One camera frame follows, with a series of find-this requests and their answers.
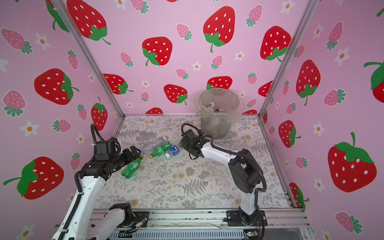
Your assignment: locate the translucent grey waste bin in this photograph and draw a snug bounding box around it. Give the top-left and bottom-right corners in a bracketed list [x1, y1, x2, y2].
[193, 88, 245, 139]

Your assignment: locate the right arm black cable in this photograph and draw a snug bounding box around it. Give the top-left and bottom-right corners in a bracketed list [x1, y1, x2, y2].
[180, 122, 268, 240]

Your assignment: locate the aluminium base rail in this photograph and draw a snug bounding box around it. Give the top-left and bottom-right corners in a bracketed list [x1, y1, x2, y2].
[58, 208, 316, 240]

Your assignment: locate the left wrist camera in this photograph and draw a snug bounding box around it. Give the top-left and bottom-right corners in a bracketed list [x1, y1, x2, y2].
[94, 138, 121, 162]

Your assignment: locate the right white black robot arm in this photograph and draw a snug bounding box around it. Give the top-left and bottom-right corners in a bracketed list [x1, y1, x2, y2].
[179, 124, 267, 227]

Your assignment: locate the clear bottle white cap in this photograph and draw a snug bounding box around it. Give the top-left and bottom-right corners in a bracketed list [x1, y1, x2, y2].
[141, 136, 167, 155]

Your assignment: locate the clear bottle green neck label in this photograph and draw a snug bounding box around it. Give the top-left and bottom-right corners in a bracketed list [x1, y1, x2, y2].
[207, 102, 216, 113]

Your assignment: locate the green bottle yellow cap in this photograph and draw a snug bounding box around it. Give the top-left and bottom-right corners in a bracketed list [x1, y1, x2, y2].
[149, 141, 172, 159]

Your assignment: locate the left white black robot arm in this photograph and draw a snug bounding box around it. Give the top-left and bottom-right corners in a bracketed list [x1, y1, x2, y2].
[52, 146, 142, 240]

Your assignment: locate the clear bottle blue label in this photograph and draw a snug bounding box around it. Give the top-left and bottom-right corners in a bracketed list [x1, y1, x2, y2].
[165, 146, 180, 159]

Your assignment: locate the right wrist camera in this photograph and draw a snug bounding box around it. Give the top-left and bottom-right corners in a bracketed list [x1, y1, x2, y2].
[182, 129, 200, 143]

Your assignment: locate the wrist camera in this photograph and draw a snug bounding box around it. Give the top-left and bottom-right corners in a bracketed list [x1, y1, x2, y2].
[94, 138, 121, 162]
[182, 129, 200, 143]

